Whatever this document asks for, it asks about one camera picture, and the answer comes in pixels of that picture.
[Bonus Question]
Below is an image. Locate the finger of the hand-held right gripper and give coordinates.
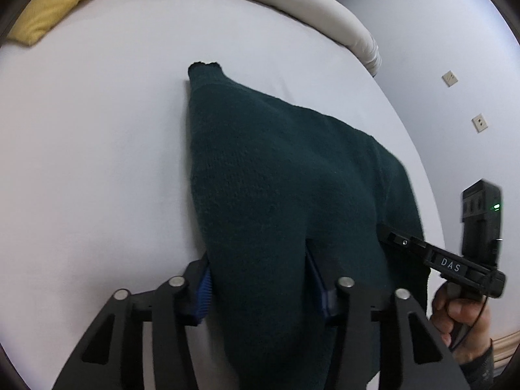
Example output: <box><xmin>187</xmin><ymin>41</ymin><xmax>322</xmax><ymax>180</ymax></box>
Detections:
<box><xmin>379</xmin><ymin>225</ymin><xmax>428</xmax><ymax>267</ymax></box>

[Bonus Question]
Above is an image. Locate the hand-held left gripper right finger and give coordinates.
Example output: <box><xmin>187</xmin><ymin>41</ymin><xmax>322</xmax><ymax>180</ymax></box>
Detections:
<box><xmin>305</xmin><ymin>248</ymin><xmax>472</xmax><ymax>390</ymax></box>

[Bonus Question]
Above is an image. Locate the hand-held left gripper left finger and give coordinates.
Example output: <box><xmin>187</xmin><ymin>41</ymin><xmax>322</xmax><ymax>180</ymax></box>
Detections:
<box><xmin>51</xmin><ymin>258</ymin><xmax>213</xmax><ymax>390</ymax></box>

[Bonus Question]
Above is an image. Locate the dark green knit sweater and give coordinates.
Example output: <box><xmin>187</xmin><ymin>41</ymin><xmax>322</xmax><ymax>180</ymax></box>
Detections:
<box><xmin>188</xmin><ymin>61</ymin><xmax>432</xmax><ymax>390</ymax></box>

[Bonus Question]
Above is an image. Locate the person's right forearm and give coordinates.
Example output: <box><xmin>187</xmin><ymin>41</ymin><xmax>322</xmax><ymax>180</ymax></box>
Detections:
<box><xmin>458</xmin><ymin>340</ymin><xmax>497</xmax><ymax>390</ymax></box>

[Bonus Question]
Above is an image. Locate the person's right hand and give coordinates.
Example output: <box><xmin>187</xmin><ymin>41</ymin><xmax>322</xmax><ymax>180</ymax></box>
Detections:
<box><xmin>431</xmin><ymin>280</ymin><xmax>494</xmax><ymax>364</ymax></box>

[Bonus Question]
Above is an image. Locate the wooden baseboard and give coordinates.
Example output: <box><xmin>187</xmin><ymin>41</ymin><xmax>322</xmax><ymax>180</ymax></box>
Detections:
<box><xmin>489</xmin><ymin>324</ymin><xmax>520</xmax><ymax>371</ymax></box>

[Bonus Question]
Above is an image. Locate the bed with white sheet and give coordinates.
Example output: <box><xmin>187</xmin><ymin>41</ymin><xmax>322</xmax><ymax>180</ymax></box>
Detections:
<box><xmin>0</xmin><ymin>0</ymin><xmax>448</xmax><ymax>390</ymax></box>

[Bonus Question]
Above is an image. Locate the cream rolled duvet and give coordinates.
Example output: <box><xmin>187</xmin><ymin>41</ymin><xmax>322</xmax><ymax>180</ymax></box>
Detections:
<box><xmin>124</xmin><ymin>0</ymin><xmax>383</xmax><ymax>79</ymax></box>

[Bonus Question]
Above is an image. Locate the yellow pillow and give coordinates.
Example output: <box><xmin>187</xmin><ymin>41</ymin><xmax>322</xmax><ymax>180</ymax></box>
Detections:
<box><xmin>6</xmin><ymin>0</ymin><xmax>124</xmax><ymax>47</ymax></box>

